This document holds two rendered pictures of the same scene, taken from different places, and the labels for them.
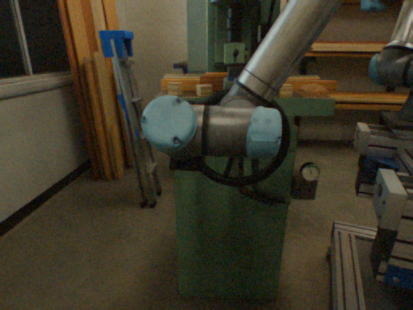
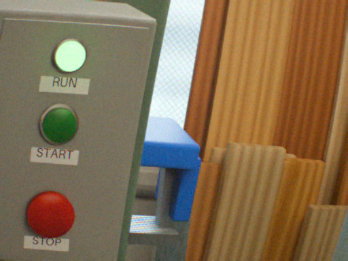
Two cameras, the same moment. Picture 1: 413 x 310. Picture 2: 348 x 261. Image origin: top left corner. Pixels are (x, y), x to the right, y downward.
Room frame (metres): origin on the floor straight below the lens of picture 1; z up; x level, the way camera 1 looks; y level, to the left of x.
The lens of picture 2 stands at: (1.25, -0.70, 1.54)
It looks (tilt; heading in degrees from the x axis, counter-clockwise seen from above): 16 degrees down; 65
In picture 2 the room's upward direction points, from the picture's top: 11 degrees clockwise
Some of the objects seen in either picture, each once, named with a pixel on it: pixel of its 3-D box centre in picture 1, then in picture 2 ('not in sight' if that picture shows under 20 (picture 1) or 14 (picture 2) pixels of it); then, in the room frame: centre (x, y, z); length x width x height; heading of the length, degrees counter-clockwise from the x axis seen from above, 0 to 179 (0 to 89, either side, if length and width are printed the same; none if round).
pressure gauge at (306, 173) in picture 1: (309, 173); not in sight; (0.84, -0.35, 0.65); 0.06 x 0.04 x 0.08; 88
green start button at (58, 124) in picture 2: not in sight; (59, 125); (1.37, -0.29, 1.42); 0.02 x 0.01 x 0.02; 178
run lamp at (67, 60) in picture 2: not in sight; (70, 56); (1.37, -0.29, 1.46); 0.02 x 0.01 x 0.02; 178
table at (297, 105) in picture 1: (242, 103); not in sight; (0.95, -0.13, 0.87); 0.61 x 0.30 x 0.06; 88
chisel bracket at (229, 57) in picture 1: (234, 55); not in sight; (1.08, -0.11, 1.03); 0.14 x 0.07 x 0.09; 178
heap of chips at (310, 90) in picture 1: (313, 89); not in sight; (0.96, -0.38, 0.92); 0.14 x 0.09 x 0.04; 178
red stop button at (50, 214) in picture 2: not in sight; (50, 215); (1.37, -0.29, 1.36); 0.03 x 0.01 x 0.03; 178
